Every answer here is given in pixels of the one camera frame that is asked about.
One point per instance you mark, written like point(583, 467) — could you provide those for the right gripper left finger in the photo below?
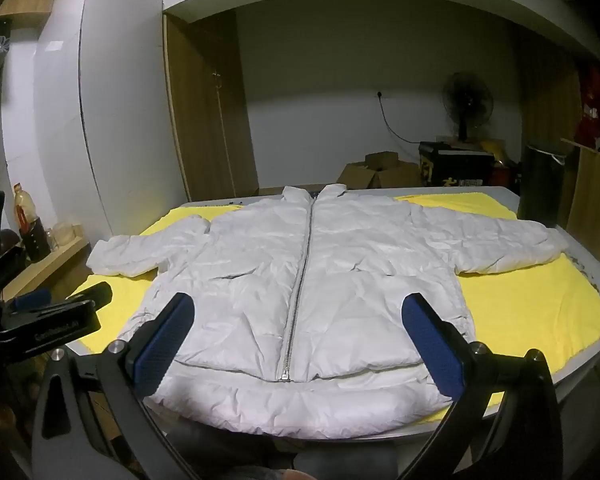
point(90, 421)

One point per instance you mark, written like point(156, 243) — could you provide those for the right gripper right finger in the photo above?
point(504, 421)

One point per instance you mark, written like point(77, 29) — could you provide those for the white puffer jacket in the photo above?
point(330, 269)

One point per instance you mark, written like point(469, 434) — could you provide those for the wooden side shelf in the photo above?
point(35, 274)

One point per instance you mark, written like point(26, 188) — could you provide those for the brown sauce bottle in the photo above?
point(30, 226)

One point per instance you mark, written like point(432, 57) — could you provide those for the yellow table cloth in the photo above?
point(525, 304)

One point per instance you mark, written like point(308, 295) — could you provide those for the black and yellow box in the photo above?
point(442, 165)

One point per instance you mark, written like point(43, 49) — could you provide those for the brown cardboard boxes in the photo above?
point(380, 170)

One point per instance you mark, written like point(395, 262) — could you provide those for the wooden wardrobe door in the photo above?
point(208, 107)

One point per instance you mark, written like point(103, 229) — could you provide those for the black standing fan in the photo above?
point(468, 102)

